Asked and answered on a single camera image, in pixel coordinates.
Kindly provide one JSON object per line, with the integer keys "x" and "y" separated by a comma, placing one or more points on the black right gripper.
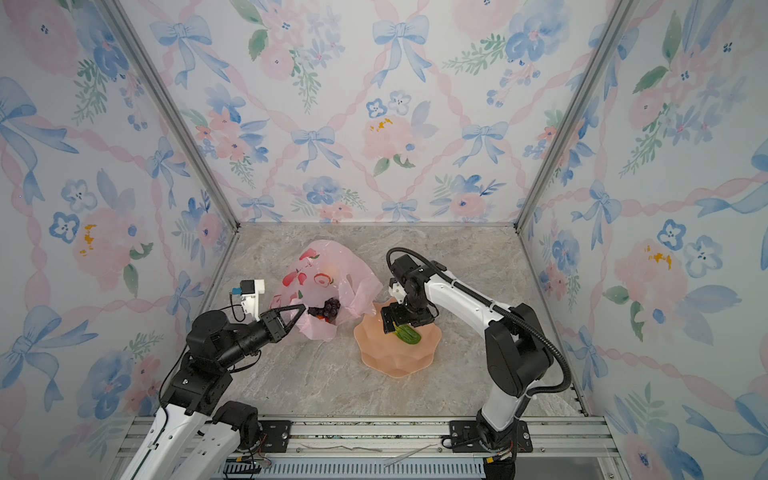
{"x": 393, "y": 310}

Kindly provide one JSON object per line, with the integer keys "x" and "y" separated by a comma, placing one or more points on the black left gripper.
{"x": 273, "y": 325}

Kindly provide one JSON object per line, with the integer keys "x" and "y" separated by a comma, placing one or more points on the orange green papaya fruit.
{"x": 408, "y": 334}

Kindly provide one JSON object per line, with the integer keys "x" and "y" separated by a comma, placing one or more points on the purple grape bunch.
{"x": 328, "y": 312}

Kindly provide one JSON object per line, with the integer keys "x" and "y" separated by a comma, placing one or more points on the pink plastic bag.
{"x": 327, "y": 269}

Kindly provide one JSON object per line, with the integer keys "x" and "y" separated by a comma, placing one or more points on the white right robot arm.
{"x": 517, "y": 352}

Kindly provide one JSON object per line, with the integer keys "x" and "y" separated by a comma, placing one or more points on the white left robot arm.
{"x": 198, "y": 384}

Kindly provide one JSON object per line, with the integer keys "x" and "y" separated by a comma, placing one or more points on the pink scalloped fruit plate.
{"x": 389, "y": 355}

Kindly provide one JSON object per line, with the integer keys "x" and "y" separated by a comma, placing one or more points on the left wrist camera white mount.
{"x": 245, "y": 299}

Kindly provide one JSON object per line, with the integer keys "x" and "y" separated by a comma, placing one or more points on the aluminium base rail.
{"x": 400, "y": 448}

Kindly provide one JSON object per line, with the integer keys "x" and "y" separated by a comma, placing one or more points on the aluminium corner post left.
{"x": 119, "y": 22}

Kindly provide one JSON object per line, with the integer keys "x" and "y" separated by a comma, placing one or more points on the aluminium corner post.
{"x": 608, "y": 41}
{"x": 119, "y": 22}

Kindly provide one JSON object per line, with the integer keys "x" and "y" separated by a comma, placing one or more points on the aluminium corner post right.
{"x": 608, "y": 41}

